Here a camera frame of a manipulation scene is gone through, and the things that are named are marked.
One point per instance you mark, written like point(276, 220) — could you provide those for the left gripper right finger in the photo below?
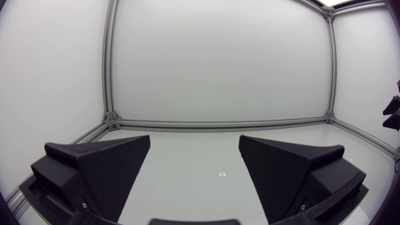
point(281, 178)

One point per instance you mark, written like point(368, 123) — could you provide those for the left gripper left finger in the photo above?
point(103, 175)

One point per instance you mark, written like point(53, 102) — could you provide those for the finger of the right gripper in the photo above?
point(393, 105)
point(393, 122)

